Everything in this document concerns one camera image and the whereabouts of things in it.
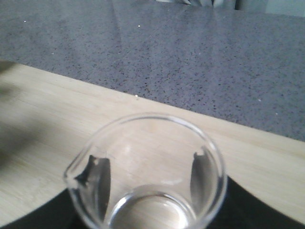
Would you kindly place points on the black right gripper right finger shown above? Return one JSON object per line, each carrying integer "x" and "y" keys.
{"x": 240, "y": 209}

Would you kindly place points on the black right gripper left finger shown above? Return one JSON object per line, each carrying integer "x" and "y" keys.
{"x": 59, "y": 213}

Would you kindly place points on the clear glass beaker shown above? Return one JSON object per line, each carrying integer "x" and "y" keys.
{"x": 148, "y": 171}

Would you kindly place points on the wooden cutting board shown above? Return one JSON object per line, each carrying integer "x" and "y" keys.
{"x": 46, "y": 118}

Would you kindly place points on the grey curtain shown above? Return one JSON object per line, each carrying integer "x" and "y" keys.
{"x": 282, "y": 7}

